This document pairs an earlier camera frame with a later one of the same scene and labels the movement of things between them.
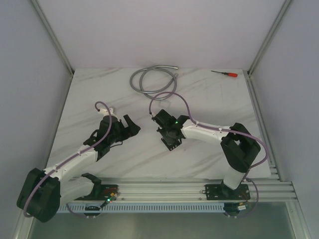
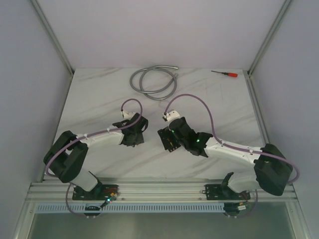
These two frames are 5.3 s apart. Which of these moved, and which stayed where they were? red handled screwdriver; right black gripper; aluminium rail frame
Moved: right black gripper
Stayed: aluminium rail frame; red handled screwdriver
